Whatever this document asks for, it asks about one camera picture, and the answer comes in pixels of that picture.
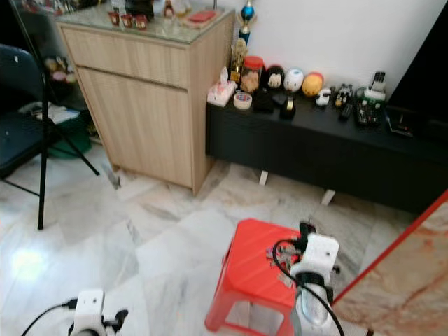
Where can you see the black tape dispenser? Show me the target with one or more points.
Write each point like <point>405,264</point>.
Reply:
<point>288,107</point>

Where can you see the white papers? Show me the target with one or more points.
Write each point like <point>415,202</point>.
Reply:
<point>52,112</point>

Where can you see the marble table with red edge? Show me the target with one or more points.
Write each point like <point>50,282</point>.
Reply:
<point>402,280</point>

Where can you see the pink tissue pack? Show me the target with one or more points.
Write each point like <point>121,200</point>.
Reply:
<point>220,92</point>

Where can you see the green and black circuit board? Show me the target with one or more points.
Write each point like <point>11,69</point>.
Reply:
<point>368,112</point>

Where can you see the black flat tablet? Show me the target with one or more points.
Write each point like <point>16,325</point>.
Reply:
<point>400,122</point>

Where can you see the black pouch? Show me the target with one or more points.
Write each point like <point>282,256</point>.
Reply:
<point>264,101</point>

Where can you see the black low console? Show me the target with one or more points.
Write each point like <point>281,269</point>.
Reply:
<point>308,150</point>

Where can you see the flat red box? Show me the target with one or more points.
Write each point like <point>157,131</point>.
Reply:
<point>201,17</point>

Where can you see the light wooden cabinet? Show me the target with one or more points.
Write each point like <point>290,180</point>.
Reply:
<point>147,119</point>

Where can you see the black folding chair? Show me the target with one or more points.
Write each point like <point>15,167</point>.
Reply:
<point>17,77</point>

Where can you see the red-lidded clear jar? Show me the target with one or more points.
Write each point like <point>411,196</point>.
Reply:
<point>252,74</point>

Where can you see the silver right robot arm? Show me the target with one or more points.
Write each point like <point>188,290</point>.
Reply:
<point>311,304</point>

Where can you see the small white toy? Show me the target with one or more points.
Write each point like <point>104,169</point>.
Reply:
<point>323,96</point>

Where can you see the black remote control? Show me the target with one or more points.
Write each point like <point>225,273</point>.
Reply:
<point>345,110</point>

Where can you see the black television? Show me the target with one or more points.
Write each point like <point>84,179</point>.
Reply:
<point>427,56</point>

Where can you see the green bag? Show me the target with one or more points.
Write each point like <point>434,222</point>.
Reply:
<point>73,140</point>

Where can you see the white round figurine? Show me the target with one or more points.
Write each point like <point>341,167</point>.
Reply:
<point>294,80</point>

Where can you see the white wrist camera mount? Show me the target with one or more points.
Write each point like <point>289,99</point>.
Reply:
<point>320,252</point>
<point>89,311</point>

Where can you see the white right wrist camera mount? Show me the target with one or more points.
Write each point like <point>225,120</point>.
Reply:
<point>320,252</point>

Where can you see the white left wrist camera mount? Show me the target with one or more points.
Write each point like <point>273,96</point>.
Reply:
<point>89,311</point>

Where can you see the bunch of keys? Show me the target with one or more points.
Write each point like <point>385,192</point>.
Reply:
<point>276,257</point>

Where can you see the red plastic stool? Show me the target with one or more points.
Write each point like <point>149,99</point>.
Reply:
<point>245,266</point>

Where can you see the round tape roll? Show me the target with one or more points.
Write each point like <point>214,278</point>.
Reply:
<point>243,101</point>

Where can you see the gold trophy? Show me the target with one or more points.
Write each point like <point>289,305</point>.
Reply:
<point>238,59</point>

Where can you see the orange round figurine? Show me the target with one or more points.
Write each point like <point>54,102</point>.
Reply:
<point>313,84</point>

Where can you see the black-haired round figurine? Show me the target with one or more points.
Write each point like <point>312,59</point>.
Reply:
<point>274,77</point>

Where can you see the blue trophy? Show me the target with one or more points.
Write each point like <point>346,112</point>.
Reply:
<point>248,12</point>

